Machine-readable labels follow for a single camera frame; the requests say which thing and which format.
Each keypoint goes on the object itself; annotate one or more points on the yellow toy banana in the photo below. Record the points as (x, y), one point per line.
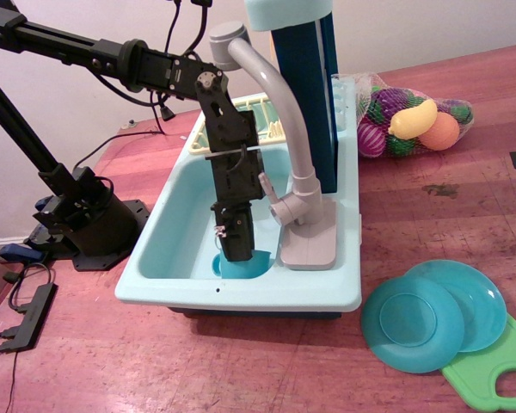
(412, 122)

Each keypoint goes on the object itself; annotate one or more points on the teal plastic cup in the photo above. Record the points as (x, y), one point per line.
(258, 265)

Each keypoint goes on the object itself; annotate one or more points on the green cutting board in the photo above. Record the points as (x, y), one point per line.
(474, 375)

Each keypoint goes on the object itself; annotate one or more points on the mesh bag of toy fruit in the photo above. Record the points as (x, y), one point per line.
(375, 102)

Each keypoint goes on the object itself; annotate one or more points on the front teal plate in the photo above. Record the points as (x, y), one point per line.
(413, 324)

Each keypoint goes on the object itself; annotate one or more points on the teal plate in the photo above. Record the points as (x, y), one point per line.
(479, 299)
(413, 324)

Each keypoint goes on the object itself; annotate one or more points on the black usb hub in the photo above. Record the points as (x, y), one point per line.
(28, 332)

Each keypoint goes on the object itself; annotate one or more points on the orange toy fruit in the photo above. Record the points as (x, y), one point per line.
(442, 135)

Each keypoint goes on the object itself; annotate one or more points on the light blue toy sink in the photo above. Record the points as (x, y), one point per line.
(171, 264)

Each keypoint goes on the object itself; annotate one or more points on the yellow dish rack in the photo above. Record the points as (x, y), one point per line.
(268, 125)

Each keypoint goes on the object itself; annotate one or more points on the rear teal plate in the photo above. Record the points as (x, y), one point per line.
(479, 299)

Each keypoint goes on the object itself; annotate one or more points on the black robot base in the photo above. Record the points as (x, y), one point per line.
(84, 220)

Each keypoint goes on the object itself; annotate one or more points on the blue clamp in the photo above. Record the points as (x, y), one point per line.
(16, 253)

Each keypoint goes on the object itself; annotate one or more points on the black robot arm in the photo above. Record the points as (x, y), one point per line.
(137, 67)

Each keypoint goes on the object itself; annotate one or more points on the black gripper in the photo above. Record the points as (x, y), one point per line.
(236, 180)

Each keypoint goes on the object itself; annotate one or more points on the grey toy faucet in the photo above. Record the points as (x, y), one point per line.
(308, 218)

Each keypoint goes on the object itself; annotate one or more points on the dark blue water tower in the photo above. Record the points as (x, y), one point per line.
(304, 42)

